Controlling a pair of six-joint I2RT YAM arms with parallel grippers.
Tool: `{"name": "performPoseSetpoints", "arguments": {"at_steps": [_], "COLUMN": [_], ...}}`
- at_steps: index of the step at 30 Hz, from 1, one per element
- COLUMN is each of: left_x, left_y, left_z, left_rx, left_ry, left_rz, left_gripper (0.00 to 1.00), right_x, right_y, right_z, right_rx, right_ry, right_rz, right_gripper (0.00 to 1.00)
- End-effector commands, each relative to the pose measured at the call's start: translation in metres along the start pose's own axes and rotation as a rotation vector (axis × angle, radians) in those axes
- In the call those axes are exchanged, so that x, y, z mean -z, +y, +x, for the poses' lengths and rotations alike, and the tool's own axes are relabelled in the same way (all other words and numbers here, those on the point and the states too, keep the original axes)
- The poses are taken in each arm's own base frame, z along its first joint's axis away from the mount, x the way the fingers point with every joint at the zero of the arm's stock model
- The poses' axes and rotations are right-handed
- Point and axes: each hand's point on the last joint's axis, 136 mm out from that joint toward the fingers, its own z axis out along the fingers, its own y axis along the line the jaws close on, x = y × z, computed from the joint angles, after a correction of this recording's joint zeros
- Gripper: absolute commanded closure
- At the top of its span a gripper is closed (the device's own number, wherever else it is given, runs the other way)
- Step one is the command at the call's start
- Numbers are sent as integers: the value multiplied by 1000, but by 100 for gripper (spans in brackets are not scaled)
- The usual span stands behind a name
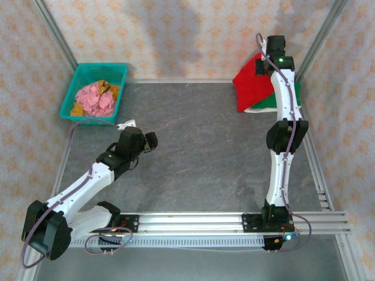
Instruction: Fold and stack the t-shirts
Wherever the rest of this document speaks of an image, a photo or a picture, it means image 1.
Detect red t-shirt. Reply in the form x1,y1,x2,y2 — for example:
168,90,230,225
233,52,278,113

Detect pink and yellow cloths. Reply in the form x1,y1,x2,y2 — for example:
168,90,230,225
70,79,121,117

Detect pink crumpled t-shirt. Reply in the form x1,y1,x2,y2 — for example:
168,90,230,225
76,83,117,117

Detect green folded t-shirt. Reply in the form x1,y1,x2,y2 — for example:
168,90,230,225
251,81,302,109

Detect white folded t-shirt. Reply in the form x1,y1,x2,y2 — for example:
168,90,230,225
244,106,279,114

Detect teal plastic basket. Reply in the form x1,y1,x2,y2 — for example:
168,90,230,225
59,63,129,126

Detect black controller board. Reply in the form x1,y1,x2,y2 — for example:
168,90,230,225
262,232,301,253
98,234,125,254

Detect aluminium frame post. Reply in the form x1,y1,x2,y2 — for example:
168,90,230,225
31,0,79,78
294,0,349,83

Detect aluminium table end rail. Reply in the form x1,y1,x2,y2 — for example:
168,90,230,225
128,78,236,85

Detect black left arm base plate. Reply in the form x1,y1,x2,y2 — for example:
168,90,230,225
111,214,139,234

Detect aluminium mounting rail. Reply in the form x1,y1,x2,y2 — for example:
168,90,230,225
117,211,352,235

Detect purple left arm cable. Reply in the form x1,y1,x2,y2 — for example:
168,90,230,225
22,118,132,269

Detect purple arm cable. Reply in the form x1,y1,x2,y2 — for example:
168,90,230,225
255,32,312,253
22,118,132,269

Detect grey slotted cable duct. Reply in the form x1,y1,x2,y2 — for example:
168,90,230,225
70,236,266,249

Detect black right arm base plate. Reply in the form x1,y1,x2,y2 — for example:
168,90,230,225
242,213,295,234

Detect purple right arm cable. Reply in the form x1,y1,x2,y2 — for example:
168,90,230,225
255,32,312,253

